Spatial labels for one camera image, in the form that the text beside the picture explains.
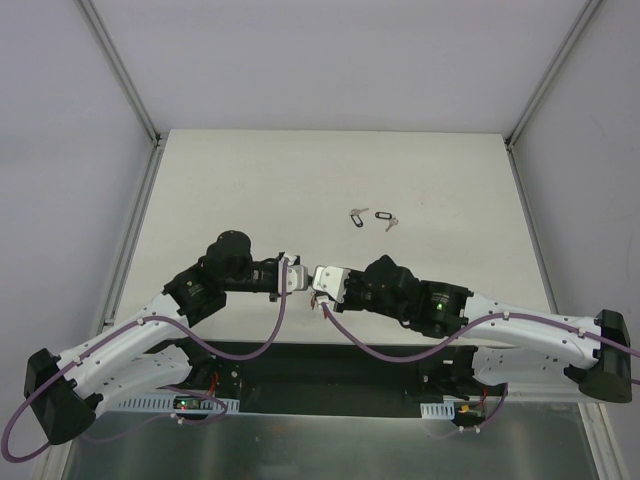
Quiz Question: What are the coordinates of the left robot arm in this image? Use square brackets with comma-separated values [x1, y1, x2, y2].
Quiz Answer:
[24, 231, 309, 445]

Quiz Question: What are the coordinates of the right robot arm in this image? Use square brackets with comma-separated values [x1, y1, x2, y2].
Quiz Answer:
[313, 255, 638, 403]

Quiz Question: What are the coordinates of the black tag key far left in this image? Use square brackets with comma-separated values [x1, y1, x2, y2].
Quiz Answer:
[349, 208, 369, 228]

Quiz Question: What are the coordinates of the black tag key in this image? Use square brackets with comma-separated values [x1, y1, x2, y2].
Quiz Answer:
[349, 208, 369, 228]
[374, 211, 399, 232]

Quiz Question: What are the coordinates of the black tag key middle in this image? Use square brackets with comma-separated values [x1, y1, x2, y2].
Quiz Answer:
[374, 211, 399, 232]

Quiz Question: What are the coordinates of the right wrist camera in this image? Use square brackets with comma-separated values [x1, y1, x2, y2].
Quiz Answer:
[311, 265, 351, 303]

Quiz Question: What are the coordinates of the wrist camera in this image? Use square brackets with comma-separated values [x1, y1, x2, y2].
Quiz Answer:
[311, 265, 351, 303]
[277, 263, 310, 295]

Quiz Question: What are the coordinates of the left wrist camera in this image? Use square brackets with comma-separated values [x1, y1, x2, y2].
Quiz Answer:
[277, 263, 310, 295]

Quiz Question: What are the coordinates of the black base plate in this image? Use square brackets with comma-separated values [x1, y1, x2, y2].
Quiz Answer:
[176, 339, 516, 419]

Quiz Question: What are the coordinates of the right white cable duct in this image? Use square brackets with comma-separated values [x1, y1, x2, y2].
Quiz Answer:
[420, 401, 456, 421]

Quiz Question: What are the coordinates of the white cable duct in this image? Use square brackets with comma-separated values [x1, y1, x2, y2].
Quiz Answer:
[111, 393, 223, 415]
[420, 401, 456, 421]

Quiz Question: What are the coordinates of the left white cable duct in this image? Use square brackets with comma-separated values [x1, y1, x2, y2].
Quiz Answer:
[111, 393, 223, 415]

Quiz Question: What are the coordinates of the right aluminium rail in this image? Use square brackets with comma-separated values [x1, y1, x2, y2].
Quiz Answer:
[504, 142, 631, 480]

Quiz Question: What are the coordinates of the aluminium rail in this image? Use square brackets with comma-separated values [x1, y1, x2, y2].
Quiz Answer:
[504, 142, 631, 480]
[32, 132, 169, 479]

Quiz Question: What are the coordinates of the left aluminium rail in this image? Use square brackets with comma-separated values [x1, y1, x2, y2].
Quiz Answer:
[32, 132, 169, 479]

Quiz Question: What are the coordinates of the left aluminium frame post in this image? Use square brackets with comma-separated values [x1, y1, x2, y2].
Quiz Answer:
[74, 0, 163, 146]

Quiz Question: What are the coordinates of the aluminium frame post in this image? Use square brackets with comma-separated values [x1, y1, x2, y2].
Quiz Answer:
[504, 0, 605, 151]
[74, 0, 163, 146]

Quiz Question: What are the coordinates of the right aluminium frame post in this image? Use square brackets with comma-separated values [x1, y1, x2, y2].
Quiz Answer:
[504, 0, 605, 151]

